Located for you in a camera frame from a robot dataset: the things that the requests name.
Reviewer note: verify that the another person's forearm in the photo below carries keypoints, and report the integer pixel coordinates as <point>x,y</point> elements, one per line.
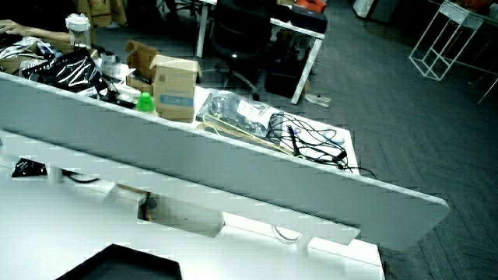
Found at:
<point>48,35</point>

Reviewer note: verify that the grey desk divider panel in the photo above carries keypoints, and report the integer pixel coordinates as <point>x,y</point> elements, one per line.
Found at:
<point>218,171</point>

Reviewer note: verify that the white cluttered desk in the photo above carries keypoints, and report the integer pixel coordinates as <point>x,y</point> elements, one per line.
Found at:
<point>348,140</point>

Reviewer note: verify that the clear bag of dark parts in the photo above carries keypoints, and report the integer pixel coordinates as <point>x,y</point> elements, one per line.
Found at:
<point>233,110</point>

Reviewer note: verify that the black box under table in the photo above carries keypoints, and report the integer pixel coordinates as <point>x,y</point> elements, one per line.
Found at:
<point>284,78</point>

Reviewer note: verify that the white shoe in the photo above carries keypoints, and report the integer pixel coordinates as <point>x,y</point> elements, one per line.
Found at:
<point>318,100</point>

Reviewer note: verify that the white table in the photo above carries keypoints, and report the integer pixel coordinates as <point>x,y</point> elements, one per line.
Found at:
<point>307,66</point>

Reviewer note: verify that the cardboard box with blue label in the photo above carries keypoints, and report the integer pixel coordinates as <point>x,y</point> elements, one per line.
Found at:
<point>174,83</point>

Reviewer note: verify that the black office chair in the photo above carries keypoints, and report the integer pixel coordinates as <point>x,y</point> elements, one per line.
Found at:
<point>239,35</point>

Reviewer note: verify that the green bottle cap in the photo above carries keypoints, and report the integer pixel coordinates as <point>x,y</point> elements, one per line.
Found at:
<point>146,103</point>

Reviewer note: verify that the dark blue box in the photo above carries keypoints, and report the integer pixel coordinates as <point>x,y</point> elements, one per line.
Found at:
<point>309,19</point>

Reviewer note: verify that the open cardboard box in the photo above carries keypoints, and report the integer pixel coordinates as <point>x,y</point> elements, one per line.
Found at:
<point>141,58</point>

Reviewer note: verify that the orange case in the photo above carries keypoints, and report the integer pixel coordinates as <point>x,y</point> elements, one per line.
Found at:
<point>310,4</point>

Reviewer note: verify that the black tray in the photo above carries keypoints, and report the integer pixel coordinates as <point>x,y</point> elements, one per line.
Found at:
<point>124,266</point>

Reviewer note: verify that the black plastic bag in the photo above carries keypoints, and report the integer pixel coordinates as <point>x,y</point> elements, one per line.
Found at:
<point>66,72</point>

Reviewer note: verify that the stack of brown cardboard boxes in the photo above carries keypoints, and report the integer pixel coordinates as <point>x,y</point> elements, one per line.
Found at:
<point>101,11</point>

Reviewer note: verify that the clear jar with white lid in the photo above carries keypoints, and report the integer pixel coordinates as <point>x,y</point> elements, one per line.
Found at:
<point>79,29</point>

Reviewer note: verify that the black pouch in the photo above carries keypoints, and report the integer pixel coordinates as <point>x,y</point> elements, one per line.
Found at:
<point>28,168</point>

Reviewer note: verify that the white metal frame rack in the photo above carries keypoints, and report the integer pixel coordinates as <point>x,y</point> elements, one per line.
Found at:
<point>435,62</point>

